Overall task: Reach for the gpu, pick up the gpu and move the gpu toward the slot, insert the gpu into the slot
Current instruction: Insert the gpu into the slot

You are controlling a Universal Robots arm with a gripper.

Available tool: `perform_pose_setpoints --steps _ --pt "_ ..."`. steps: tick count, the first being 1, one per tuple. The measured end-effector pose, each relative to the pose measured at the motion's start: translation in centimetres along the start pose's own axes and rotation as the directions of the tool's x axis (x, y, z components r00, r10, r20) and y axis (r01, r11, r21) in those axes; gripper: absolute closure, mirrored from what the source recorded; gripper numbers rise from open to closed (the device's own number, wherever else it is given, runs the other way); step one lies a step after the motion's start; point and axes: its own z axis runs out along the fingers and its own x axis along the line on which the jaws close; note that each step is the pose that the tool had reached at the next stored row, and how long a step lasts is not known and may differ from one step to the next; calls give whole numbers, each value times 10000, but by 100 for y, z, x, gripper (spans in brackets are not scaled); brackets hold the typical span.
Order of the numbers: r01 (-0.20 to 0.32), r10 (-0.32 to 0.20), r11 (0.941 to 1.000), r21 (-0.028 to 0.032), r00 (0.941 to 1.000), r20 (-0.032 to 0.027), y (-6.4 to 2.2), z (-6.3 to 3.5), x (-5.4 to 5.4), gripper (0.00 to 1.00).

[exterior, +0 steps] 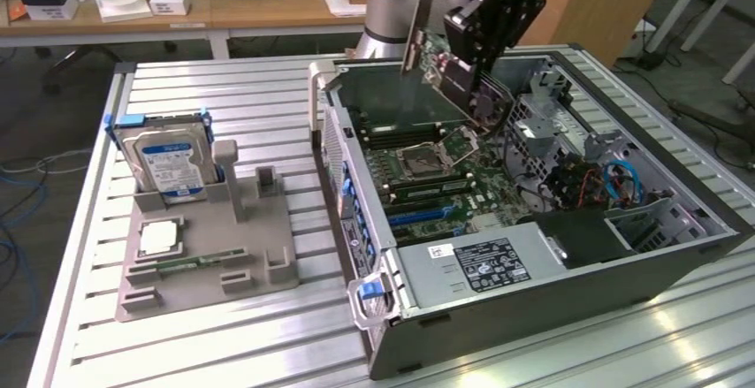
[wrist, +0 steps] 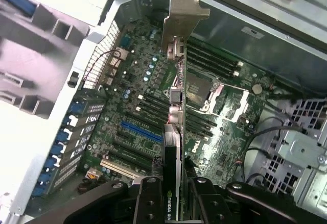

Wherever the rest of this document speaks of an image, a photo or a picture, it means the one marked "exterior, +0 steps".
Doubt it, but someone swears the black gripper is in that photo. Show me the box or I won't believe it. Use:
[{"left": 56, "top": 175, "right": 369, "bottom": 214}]
[{"left": 442, "top": 0, "right": 561, "bottom": 70}]

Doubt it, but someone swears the gpu card with metal bracket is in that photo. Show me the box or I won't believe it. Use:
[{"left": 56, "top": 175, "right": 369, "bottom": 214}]
[{"left": 399, "top": 0, "right": 515, "bottom": 135}]

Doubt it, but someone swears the blue expansion slot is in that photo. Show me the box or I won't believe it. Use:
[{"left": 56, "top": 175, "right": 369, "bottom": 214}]
[{"left": 385, "top": 204, "right": 457, "bottom": 229}]

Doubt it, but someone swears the wooden cabinet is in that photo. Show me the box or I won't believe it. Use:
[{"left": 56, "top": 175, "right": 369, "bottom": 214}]
[{"left": 513, "top": 0, "right": 678, "bottom": 67}]

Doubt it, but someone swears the black floor device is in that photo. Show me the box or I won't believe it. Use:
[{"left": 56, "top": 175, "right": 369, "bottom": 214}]
[{"left": 631, "top": 18, "right": 669, "bottom": 72}]

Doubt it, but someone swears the white paper stack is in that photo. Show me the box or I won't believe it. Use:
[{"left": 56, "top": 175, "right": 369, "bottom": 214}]
[{"left": 319, "top": 0, "right": 371, "bottom": 19}]

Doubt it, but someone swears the grey metal disk bay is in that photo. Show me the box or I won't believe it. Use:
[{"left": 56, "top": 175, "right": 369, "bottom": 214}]
[{"left": 503, "top": 91, "right": 593, "bottom": 178}]

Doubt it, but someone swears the open socket cover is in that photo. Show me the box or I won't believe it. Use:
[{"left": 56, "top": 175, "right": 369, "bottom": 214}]
[{"left": 438, "top": 125, "right": 483, "bottom": 167}]

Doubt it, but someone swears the CPU socket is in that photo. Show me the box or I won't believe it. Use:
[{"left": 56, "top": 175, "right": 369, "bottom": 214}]
[{"left": 398, "top": 142, "right": 457, "bottom": 181}]

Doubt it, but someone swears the wooden desk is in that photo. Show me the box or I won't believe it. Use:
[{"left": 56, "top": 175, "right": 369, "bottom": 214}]
[{"left": 0, "top": 0, "right": 450, "bottom": 49}]

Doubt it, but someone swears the green motherboard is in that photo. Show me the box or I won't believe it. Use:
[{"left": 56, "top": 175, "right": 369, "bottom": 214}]
[{"left": 353, "top": 109, "right": 547, "bottom": 248}]

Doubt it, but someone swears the installed black RAM stick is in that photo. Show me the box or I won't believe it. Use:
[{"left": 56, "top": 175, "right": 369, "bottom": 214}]
[{"left": 387, "top": 177, "right": 475, "bottom": 204}]

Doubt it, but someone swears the small white labelled box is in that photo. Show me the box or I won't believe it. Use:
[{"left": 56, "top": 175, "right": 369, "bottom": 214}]
[{"left": 148, "top": 0, "right": 194, "bottom": 17}]

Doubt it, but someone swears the grey power supply unit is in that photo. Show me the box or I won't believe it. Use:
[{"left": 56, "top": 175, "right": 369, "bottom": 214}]
[{"left": 397, "top": 222, "right": 571, "bottom": 310}]

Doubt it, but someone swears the white round holder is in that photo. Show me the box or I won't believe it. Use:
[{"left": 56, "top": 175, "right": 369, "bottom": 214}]
[{"left": 95, "top": 0, "right": 152, "bottom": 23}]

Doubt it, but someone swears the hard disk in blue carrier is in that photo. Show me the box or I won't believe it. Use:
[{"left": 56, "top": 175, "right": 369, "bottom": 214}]
[{"left": 102, "top": 108, "right": 217, "bottom": 207}]

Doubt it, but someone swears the blue case latch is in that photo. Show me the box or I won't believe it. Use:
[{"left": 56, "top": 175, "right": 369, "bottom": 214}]
[{"left": 358, "top": 274, "right": 386, "bottom": 301}]

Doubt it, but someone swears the open dark grey PC case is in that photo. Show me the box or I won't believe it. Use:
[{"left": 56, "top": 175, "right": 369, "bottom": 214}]
[{"left": 309, "top": 42, "right": 755, "bottom": 383}]

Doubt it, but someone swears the black chair base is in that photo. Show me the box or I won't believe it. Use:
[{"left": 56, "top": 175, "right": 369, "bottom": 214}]
[{"left": 34, "top": 42, "right": 127, "bottom": 98}]

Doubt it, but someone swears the white box with black lid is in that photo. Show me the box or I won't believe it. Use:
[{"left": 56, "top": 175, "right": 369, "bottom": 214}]
[{"left": 15, "top": 0, "right": 80, "bottom": 22}]

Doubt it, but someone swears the silver CPU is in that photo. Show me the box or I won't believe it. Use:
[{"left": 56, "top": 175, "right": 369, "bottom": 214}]
[{"left": 138, "top": 221, "right": 182, "bottom": 256}]

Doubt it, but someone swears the green RAM stick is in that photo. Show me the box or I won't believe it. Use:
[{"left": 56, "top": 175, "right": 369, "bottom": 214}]
[{"left": 155, "top": 253, "right": 230, "bottom": 275}]

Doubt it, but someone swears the grey parts rack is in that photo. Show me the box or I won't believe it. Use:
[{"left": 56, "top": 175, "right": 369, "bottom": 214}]
[{"left": 115, "top": 139, "right": 301, "bottom": 323}]

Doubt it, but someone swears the red wire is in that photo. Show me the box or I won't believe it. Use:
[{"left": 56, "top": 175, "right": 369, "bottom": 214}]
[{"left": 579, "top": 168, "right": 610, "bottom": 204}]

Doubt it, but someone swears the blue wire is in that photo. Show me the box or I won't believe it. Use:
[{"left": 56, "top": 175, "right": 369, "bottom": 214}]
[{"left": 603, "top": 159, "right": 646, "bottom": 207}]

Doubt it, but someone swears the white floor cable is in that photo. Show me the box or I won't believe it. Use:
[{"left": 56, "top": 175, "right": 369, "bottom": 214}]
[{"left": 0, "top": 148, "right": 91, "bottom": 176}]

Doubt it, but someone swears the blue floor cable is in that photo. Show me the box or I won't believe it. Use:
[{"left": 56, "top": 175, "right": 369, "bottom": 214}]
[{"left": 0, "top": 174, "right": 44, "bottom": 347}]

